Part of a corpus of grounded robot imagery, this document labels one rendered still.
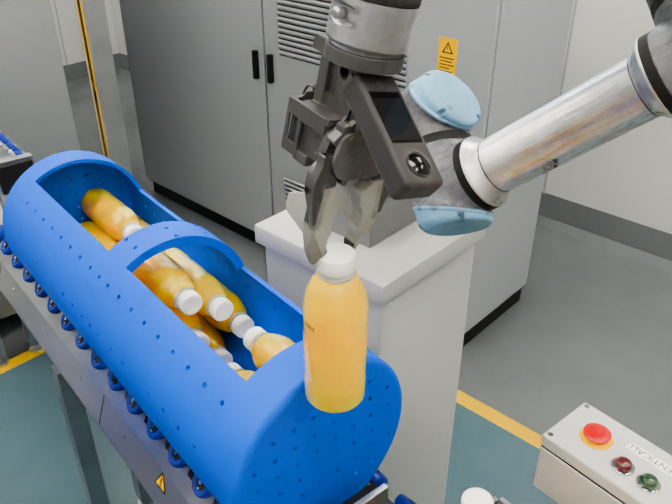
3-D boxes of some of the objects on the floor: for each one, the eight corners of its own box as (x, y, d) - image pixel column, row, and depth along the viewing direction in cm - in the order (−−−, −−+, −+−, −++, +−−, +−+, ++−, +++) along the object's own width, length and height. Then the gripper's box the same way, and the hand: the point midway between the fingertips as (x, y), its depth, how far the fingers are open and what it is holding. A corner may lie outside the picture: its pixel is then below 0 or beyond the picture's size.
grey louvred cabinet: (217, 166, 438) (193, -91, 363) (524, 298, 313) (582, -50, 238) (144, 194, 403) (101, -82, 329) (455, 355, 279) (499, -30, 204)
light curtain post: (161, 383, 265) (74, -125, 177) (168, 392, 261) (83, -124, 173) (146, 390, 261) (50, -125, 174) (153, 399, 257) (59, -124, 170)
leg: (109, 515, 214) (69, 355, 181) (118, 528, 210) (78, 367, 177) (91, 526, 210) (47, 365, 178) (99, 539, 207) (55, 376, 174)
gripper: (376, 30, 68) (334, 220, 78) (280, 28, 61) (248, 237, 71) (438, 59, 62) (383, 260, 73) (341, 62, 55) (296, 282, 66)
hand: (335, 252), depth 70 cm, fingers closed on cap, 3 cm apart
